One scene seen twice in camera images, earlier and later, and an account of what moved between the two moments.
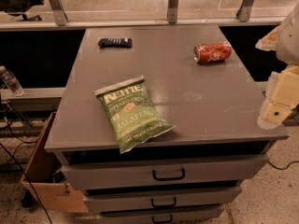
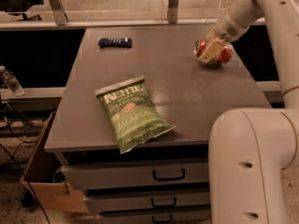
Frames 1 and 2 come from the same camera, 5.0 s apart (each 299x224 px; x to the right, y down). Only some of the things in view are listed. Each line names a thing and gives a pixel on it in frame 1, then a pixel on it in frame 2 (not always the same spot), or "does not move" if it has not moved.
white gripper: x=290 y=41 to x=225 y=29
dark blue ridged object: x=115 y=42 does not move
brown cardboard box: x=38 y=178 does not move
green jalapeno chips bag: x=133 y=113 does not move
